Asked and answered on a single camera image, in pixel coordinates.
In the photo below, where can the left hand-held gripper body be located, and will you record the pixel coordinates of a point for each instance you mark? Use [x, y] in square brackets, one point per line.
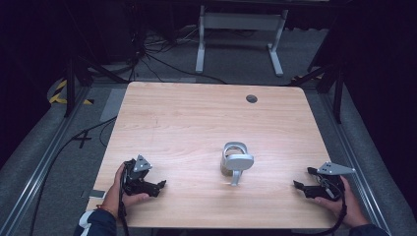
[137, 177]

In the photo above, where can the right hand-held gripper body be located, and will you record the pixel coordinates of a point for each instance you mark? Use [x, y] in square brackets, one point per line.
[327, 185]

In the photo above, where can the grey tape dispenser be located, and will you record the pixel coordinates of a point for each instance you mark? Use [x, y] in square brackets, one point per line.
[236, 162]

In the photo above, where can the person's left hand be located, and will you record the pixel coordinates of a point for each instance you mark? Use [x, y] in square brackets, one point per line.
[115, 196]

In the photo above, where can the person's right hand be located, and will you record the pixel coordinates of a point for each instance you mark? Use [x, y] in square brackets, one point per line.
[350, 209]

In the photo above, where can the small grey tape piece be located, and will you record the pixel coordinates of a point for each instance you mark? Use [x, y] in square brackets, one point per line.
[93, 193]

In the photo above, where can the black metal stand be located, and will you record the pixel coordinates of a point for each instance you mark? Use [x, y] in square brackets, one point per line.
[337, 95]
[69, 88]

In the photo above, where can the yellow black warning tape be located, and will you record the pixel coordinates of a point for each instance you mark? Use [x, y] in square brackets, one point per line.
[56, 96]

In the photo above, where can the aluminium floor rail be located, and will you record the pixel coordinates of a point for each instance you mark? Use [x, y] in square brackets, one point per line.
[39, 170]
[354, 147]

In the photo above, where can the white metal stand frame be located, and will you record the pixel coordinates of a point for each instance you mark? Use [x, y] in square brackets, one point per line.
[241, 21]

